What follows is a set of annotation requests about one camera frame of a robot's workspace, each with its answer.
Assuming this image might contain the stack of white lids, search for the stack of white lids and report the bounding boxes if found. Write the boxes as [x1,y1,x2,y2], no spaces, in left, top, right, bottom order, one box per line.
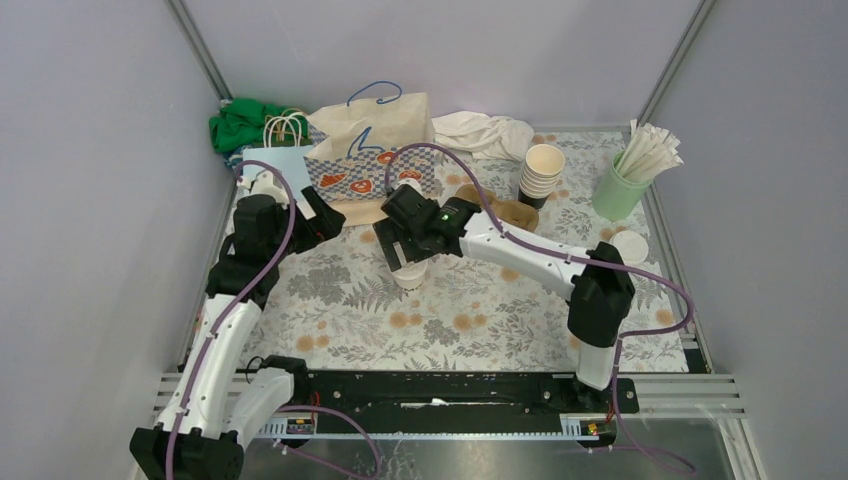
[610,230,650,266]

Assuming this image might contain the blue checkered paper bag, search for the blue checkered paper bag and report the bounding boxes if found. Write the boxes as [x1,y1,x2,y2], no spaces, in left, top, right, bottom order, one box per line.
[304,81,443,227]

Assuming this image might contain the stack of black paper cups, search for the stack of black paper cups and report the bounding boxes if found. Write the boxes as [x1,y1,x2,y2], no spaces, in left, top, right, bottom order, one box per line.
[518,144,566,210]

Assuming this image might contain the white cloth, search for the white cloth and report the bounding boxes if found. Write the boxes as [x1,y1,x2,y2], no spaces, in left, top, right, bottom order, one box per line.
[432,111,535,160]

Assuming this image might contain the bundle of white wrapped straws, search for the bundle of white wrapped straws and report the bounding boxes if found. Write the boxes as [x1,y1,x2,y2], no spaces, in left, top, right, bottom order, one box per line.
[612,119,684,183]

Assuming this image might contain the green straw holder cup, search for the green straw holder cup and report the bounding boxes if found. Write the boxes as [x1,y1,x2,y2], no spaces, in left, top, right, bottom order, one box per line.
[591,151,653,221]

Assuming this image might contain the stack of brown cup carriers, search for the stack of brown cup carriers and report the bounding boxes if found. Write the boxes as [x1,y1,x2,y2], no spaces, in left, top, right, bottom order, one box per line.
[454,184,539,232]

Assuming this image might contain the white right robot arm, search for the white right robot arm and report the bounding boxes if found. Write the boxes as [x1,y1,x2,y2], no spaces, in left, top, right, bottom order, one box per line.
[373,185,635,412]

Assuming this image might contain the floral tablecloth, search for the floral tablecloth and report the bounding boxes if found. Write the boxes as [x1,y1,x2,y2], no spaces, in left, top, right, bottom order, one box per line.
[236,132,690,373]

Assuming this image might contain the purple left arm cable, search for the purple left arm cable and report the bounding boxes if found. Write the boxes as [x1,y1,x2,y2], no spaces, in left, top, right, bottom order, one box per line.
[164,158,386,480]

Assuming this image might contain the light blue paper bag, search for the light blue paper bag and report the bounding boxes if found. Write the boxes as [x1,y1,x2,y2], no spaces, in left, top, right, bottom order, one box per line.
[242,111,313,202]

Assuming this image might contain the green cloth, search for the green cloth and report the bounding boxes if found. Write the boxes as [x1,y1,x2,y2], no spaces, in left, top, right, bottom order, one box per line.
[208,98,312,154]

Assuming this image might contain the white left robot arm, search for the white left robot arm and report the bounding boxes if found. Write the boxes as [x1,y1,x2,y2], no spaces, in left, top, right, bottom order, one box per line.
[129,162,346,479]

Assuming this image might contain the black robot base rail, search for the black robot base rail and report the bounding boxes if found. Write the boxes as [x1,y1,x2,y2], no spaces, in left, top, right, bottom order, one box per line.
[248,354,641,435]

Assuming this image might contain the white paper coffee cup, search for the white paper coffee cup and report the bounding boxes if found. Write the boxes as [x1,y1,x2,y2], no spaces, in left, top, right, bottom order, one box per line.
[392,261,429,290]

